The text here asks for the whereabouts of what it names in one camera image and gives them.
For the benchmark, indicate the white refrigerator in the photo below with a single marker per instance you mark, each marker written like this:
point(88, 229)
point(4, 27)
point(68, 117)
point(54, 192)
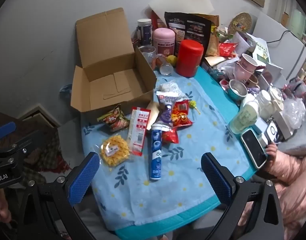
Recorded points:
point(288, 52)

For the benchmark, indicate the red and white packet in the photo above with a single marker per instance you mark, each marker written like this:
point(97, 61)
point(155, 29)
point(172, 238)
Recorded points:
point(138, 130)

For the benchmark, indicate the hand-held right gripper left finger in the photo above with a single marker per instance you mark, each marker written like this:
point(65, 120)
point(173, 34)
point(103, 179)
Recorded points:
point(84, 177)

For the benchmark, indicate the black stand-up pouch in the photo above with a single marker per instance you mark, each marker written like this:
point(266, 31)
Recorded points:
point(198, 30)
point(175, 27)

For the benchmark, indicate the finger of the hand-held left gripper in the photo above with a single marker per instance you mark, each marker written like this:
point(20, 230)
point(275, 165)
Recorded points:
point(2, 130)
point(20, 143)

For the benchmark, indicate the small tan cardboard box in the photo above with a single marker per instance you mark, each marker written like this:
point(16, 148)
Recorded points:
point(153, 111)

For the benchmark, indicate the blue and white tube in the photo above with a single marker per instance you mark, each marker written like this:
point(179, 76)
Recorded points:
point(156, 155)

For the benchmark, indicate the small red snack packet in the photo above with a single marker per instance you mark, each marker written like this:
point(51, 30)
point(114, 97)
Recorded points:
point(171, 136)

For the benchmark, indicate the white device box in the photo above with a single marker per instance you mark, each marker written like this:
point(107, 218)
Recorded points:
point(273, 131)

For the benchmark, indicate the dark jar with white lid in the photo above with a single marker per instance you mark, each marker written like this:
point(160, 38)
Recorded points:
point(144, 32)

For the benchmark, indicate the pale green packet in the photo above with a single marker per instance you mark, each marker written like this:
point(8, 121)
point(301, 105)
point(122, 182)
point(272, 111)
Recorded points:
point(244, 117)

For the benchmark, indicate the brown snack bag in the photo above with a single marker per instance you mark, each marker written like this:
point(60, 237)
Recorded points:
point(213, 37)

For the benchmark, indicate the brown plaid cloth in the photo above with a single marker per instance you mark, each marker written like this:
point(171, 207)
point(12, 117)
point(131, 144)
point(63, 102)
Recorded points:
point(42, 155)

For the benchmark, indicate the round woven plate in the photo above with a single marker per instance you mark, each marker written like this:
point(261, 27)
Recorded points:
point(239, 22)

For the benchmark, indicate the person's left hand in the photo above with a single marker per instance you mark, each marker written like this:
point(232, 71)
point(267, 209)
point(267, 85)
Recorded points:
point(0, 212)

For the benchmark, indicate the purple silver snack bag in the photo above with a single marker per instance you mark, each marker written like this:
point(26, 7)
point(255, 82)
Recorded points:
point(166, 116)

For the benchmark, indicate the red candy packet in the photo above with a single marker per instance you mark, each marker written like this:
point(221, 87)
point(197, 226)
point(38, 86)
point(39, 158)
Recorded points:
point(181, 115)

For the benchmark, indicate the white wooden board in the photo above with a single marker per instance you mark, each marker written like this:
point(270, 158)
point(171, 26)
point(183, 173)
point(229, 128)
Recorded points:
point(40, 110)

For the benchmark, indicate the pink canister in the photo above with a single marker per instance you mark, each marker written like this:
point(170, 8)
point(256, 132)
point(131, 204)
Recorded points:
point(164, 42)

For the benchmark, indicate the blue floral tablecloth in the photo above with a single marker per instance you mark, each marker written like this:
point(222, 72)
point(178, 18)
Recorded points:
point(183, 155)

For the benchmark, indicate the clear plastic jar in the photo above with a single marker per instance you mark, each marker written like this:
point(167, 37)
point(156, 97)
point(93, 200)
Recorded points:
point(146, 53)

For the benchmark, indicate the yellow fruit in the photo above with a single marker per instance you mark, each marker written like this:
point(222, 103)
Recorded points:
point(171, 59)

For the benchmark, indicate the green yellow lollipop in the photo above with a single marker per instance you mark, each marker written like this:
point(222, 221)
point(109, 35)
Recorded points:
point(193, 104)

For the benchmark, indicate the clear plastic bag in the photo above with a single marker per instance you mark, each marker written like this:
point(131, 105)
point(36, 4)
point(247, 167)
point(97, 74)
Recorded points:
point(294, 112)

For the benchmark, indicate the black smartphone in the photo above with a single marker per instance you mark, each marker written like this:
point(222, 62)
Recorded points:
point(254, 148)

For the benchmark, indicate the stack of pink cups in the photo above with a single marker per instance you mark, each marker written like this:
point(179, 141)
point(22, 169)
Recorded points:
point(245, 65)

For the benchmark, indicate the red canister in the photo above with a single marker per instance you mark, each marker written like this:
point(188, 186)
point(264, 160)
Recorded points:
point(189, 57)

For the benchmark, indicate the yellow noodle packet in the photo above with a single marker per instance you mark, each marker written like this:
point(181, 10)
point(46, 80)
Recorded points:
point(115, 151)

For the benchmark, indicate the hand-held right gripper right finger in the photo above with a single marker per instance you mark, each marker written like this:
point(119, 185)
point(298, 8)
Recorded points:
point(215, 180)

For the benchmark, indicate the red foil packet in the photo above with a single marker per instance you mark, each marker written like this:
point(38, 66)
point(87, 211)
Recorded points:
point(226, 49)

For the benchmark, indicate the white bread packet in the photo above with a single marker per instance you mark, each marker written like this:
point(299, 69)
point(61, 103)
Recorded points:
point(168, 87)

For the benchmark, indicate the brown cardboard box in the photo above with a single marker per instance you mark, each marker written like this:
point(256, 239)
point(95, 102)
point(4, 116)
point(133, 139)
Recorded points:
point(108, 55)

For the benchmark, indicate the teal steel bowl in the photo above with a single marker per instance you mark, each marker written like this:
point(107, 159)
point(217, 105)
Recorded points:
point(236, 88)

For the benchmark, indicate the clear jar with metal lid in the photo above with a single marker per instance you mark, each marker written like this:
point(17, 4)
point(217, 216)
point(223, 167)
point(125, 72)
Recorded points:
point(165, 67)

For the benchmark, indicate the brown gold noodle snack packet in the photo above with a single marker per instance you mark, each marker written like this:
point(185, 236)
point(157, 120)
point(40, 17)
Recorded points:
point(114, 120)

